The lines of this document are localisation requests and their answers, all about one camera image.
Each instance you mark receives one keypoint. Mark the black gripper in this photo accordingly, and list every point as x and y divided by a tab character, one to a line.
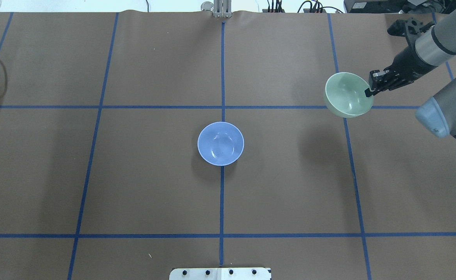
406	64

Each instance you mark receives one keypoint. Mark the green bowl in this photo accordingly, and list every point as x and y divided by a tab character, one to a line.
344	95

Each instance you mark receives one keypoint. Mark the blue bowl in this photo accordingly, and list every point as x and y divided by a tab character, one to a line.
220	143

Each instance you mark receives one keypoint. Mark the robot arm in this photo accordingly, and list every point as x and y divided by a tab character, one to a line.
428	47

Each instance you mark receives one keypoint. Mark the black monitor base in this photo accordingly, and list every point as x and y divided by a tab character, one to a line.
399	6

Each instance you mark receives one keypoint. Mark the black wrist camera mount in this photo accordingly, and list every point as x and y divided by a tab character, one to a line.
411	29

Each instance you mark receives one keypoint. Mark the aluminium frame post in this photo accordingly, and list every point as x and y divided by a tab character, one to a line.
222	9

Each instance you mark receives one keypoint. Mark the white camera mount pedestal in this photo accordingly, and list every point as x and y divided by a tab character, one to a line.
242	273

